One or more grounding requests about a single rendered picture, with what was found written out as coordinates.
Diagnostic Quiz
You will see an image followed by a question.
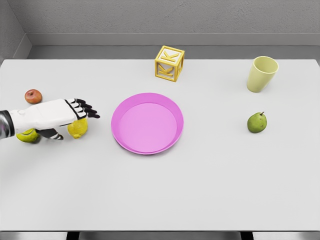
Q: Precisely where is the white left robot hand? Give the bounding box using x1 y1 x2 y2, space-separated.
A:
31 98 101 141

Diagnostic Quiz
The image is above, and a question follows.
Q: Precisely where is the yellow lemon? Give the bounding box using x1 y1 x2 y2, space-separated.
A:
67 117 89 140

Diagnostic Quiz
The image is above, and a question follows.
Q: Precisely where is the pink round plate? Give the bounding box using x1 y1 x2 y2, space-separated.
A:
110 92 185 156

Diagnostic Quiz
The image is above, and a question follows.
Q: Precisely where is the red apple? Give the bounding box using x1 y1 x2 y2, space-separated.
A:
24 88 43 105

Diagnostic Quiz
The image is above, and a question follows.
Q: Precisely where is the yellow-green tennis ball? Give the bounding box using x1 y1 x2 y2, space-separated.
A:
16 128 41 144

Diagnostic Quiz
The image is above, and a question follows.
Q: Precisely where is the yellow letter K block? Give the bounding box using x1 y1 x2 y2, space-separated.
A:
154 45 186 83

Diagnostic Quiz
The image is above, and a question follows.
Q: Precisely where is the green pear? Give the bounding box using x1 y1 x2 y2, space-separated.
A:
247 111 268 134

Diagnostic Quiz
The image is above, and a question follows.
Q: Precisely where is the pale yellow-green cup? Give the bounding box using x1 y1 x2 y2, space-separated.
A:
246 55 279 94

